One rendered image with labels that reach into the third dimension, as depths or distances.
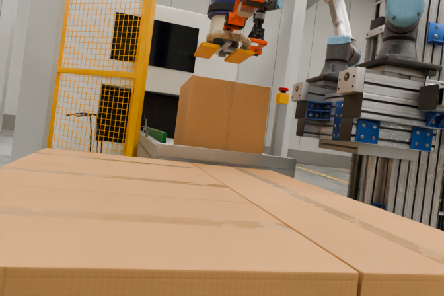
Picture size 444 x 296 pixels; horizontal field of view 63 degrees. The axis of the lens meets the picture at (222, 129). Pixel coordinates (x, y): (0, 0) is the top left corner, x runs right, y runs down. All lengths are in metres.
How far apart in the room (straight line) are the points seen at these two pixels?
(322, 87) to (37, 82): 1.61
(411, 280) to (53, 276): 0.45
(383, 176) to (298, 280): 1.30
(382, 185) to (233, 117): 0.74
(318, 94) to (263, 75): 9.26
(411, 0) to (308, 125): 0.75
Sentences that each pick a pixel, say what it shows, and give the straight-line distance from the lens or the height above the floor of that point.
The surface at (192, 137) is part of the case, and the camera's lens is 1.74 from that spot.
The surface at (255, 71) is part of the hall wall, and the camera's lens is 11.07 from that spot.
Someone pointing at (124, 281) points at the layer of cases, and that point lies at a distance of 0.44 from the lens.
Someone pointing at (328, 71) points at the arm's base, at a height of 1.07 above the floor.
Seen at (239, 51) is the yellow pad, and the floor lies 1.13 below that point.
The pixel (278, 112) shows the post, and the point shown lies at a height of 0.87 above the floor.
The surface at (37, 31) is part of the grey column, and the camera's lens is 2.42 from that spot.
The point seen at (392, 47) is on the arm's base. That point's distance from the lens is 1.53.
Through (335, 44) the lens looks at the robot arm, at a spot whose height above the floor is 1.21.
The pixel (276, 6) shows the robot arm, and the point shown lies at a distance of 2.43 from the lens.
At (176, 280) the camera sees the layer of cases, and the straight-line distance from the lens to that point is 0.44.
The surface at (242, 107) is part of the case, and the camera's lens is 1.79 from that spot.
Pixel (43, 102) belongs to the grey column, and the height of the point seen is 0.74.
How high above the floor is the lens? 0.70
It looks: level
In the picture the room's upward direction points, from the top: 7 degrees clockwise
